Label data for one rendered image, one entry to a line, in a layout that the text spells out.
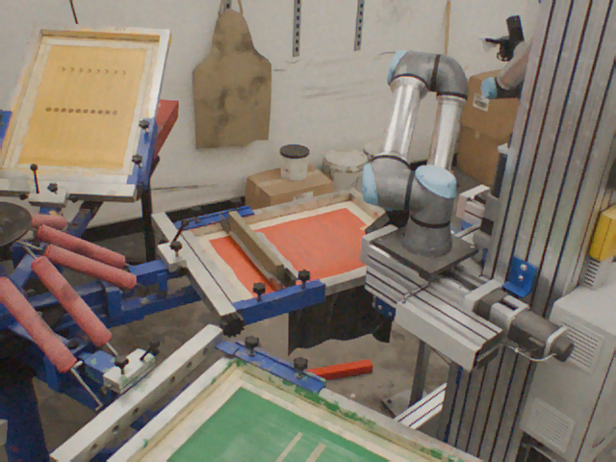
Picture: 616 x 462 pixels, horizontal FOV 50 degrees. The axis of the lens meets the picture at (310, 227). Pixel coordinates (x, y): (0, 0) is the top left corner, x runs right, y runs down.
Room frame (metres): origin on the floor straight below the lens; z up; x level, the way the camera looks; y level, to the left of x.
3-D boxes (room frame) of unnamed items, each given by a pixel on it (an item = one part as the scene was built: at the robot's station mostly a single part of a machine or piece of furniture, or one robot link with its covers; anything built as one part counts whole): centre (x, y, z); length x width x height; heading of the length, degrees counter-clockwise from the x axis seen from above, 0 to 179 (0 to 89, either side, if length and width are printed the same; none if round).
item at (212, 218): (2.20, 0.36, 0.98); 0.30 x 0.05 x 0.07; 121
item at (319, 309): (1.95, -0.13, 0.79); 0.46 x 0.09 x 0.33; 121
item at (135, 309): (1.86, 0.39, 0.89); 1.24 x 0.06 x 0.06; 121
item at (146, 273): (1.80, 0.50, 1.02); 0.17 x 0.06 x 0.05; 121
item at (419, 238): (1.67, -0.34, 1.31); 0.15 x 0.15 x 0.10
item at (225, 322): (1.55, 0.22, 1.02); 0.07 x 0.06 x 0.07; 121
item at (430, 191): (1.67, -0.34, 1.42); 0.13 x 0.12 x 0.14; 76
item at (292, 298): (1.72, 0.08, 0.98); 0.30 x 0.05 x 0.07; 121
